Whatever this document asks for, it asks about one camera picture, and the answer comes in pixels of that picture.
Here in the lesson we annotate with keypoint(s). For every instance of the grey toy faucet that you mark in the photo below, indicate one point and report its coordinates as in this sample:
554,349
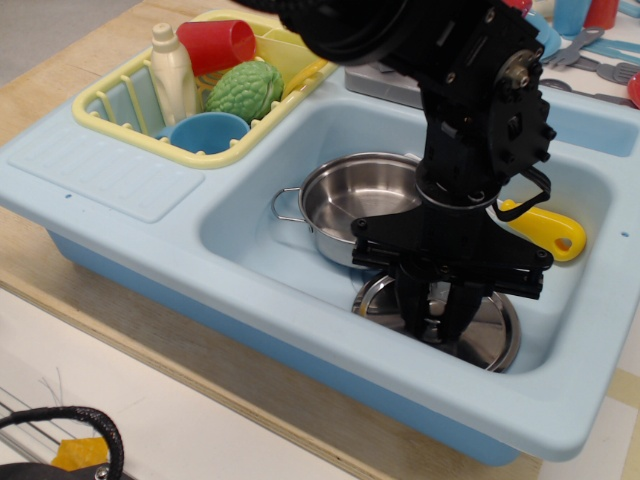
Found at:
381,82

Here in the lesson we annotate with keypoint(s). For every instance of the yellow tape piece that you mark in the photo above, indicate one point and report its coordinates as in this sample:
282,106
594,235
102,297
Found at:
76,454

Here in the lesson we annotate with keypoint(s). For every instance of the grey toy spatula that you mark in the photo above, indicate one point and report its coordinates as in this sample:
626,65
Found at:
620,73

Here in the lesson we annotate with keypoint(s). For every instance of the grey toy fork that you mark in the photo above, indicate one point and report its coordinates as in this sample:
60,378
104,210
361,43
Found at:
571,54

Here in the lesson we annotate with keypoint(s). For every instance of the green toy cabbage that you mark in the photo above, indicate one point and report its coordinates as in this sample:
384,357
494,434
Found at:
247,91

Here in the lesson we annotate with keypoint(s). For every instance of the red plate edge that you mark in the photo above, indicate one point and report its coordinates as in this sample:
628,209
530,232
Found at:
633,89

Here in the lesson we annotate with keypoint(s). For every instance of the cream plastic bottle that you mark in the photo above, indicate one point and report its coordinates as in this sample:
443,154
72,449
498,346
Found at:
173,77

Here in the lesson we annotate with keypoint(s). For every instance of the blue tumbler cup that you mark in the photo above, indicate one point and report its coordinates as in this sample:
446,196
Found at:
569,16

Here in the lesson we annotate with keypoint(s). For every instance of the yellow handled toy knife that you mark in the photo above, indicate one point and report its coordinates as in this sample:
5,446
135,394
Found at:
560,235

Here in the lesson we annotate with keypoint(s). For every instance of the red tumbler cup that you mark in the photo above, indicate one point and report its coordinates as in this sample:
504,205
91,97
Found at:
602,14

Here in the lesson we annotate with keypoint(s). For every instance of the yellow plastic utensil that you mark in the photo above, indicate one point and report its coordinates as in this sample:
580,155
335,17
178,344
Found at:
303,75

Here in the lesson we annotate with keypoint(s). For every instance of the stainless steel lid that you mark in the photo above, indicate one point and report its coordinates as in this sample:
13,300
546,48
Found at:
491,341

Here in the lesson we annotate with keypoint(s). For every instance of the blue plastic cup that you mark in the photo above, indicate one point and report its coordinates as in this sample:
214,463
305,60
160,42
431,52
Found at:
209,132

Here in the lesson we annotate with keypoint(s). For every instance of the yellow dish drainer basket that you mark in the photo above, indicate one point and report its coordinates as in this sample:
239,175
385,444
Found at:
123,105

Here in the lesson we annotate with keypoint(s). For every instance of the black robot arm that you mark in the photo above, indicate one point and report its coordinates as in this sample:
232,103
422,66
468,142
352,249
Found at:
477,66

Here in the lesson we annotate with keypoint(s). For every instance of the red plastic cup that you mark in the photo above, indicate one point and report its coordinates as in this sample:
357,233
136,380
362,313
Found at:
215,46

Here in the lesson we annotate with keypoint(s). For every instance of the stainless steel pot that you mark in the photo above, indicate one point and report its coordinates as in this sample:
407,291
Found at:
344,190

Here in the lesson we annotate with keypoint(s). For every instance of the light blue toy sink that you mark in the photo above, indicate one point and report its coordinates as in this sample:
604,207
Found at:
205,243

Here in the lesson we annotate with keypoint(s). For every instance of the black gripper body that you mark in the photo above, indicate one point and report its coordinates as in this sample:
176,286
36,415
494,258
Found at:
427,245

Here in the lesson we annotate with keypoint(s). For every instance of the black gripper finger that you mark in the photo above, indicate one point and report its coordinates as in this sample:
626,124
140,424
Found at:
462,304
413,301

